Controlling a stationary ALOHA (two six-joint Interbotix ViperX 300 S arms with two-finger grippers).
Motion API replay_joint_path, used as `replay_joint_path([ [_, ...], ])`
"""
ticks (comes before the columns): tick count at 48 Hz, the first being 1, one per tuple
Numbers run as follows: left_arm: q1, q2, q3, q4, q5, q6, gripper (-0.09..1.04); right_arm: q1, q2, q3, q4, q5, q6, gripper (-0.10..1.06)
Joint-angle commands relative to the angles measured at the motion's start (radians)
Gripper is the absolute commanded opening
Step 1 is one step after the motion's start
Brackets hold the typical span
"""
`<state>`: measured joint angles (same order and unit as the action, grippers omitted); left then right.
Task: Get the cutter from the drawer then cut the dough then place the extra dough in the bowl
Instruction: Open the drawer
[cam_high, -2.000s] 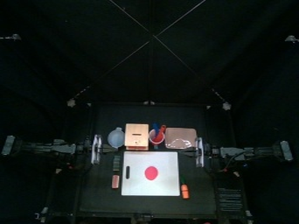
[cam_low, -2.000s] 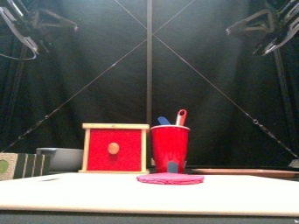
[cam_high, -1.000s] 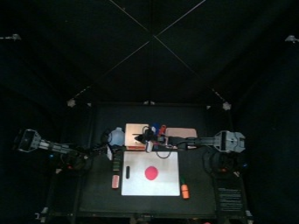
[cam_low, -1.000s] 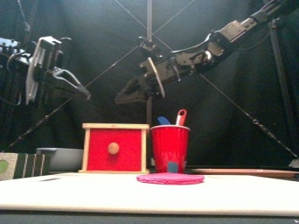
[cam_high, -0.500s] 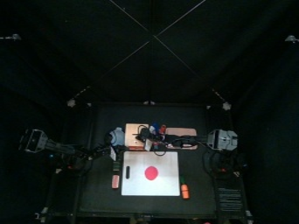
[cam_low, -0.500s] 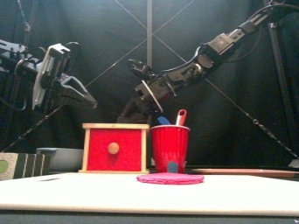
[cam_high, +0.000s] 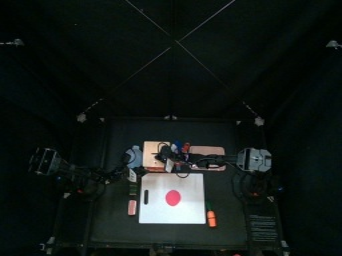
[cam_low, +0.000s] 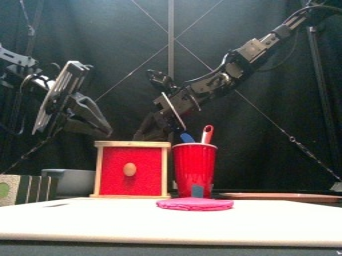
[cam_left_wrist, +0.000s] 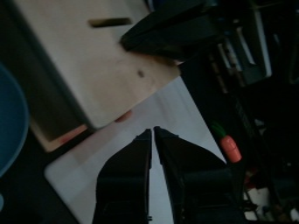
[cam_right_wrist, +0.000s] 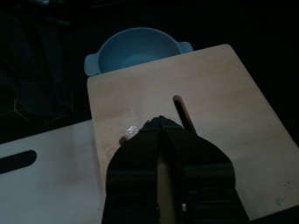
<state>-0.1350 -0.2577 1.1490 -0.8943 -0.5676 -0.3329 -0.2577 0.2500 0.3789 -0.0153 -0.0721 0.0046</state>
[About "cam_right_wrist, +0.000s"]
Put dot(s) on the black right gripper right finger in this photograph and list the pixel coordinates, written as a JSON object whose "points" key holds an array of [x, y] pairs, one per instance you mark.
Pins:
{"points": [[210, 186]]}

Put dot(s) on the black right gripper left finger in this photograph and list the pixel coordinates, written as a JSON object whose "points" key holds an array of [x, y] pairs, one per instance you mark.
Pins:
{"points": [[133, 175]]}

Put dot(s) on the wooden drawer box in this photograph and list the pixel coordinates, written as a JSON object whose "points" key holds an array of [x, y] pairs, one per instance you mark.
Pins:
{"points": [[234, 110]]}

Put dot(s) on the white cutting board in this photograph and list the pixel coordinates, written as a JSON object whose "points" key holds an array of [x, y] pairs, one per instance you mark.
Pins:
{"points": [[51, 189]]}

